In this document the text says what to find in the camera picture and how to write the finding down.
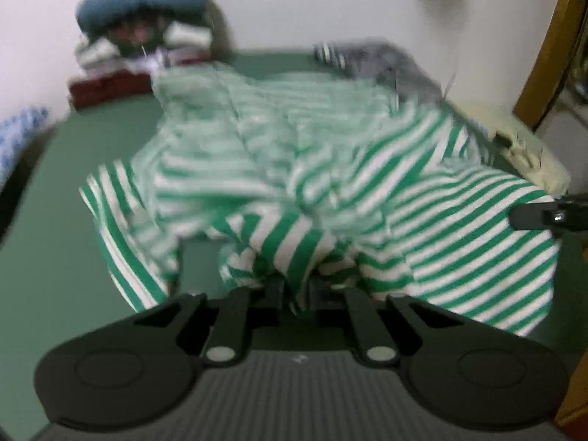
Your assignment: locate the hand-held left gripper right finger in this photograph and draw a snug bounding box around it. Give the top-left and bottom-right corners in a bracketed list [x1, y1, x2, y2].
[309, 281, 455, 368]

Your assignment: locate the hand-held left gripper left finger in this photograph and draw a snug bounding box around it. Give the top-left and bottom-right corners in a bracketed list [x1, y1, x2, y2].
[134, 278, 284, 369]

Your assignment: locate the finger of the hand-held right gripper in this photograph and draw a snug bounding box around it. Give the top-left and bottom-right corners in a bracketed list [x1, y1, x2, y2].
[511, 195, 588, 233]

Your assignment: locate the green white striped shirt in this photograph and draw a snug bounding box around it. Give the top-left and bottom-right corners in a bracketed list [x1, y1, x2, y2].
[79, 62, 562, 336]

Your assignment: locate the small table with pale cloth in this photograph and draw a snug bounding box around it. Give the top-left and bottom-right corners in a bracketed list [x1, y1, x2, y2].
[452, 101, 573, 196]

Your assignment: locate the grey sweater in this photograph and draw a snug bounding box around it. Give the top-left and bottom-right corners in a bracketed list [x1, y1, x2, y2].
[313, 42, 444, 103]

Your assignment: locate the green white folded cardigan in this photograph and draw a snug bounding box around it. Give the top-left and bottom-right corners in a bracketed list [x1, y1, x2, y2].
[76, 9, 218, 72]

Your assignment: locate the blue white checked cloth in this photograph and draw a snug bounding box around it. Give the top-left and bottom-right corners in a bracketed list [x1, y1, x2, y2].
[0, 107, 49, 185]

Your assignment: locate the blue folded sweater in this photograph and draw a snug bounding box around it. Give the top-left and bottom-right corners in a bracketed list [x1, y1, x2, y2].
[76, 0, 215, 40]

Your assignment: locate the wooden door frame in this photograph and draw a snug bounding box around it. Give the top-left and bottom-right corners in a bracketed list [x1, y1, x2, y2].
[512, 0, 588, 132]

